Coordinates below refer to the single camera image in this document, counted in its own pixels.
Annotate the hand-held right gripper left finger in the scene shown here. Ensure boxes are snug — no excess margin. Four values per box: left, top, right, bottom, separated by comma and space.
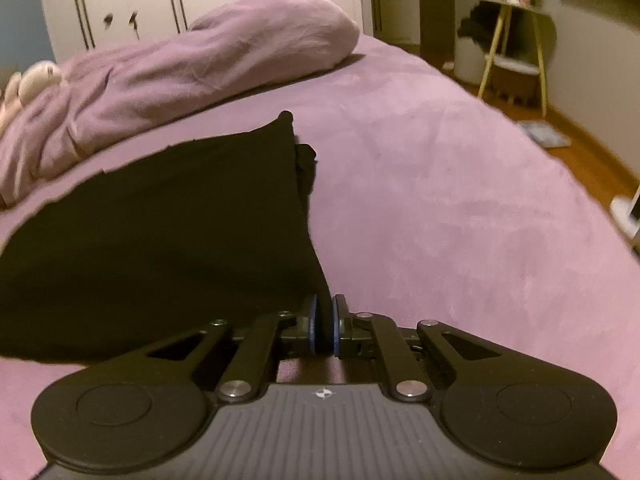
145, 294, 324, 405

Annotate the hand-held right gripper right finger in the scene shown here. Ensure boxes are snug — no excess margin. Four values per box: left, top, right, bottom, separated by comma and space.
331, 294, 507, 404

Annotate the black long-sleeved shirt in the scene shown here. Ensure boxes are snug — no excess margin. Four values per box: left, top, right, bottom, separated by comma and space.
0, 111, 333, 364

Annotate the printed paper sheet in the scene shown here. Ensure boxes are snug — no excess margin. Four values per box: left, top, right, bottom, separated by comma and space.
516, 120, 572, 150

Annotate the crumpled purple duvet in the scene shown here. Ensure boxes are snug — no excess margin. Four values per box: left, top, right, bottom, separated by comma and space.
0, 0, 361, 208

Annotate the brown footed pot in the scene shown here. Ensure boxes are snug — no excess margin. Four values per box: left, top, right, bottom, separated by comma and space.
487, 54, 543, 107

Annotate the white box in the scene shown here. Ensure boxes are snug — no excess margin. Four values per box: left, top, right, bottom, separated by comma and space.
610, 182, 640, 252

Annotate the dark cloth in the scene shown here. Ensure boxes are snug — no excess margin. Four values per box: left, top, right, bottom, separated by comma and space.
457, 2, 502, 57

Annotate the brown wooden door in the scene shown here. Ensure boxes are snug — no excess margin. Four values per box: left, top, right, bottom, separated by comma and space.
417, 0, 457, 61

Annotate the small wooden side table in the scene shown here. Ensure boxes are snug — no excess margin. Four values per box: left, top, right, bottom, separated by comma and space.
476, 0, 558, 117

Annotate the pink plush toy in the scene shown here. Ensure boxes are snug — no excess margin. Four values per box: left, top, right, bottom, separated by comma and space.
0, 60, 63, 132

